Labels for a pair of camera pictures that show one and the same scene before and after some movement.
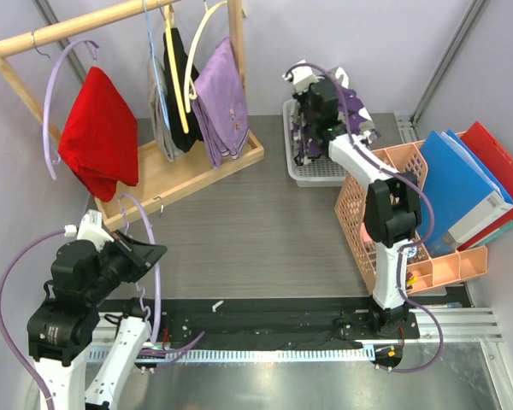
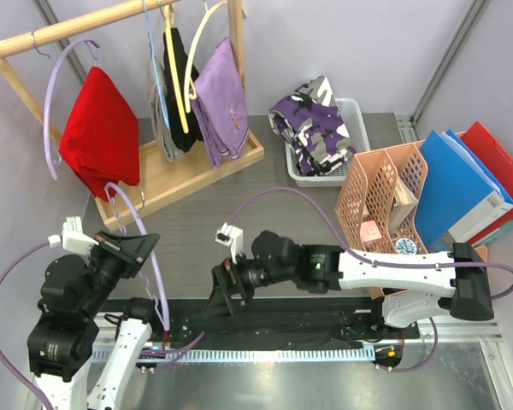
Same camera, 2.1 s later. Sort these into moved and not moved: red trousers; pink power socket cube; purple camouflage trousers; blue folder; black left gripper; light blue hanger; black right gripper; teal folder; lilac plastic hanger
Moved: lilac plastic hanger; purple camouflage trousers; black right gripper
Not moved: pink power socket cube; light blue hanger; red trousers; blue folder; black left gripper; teal folder
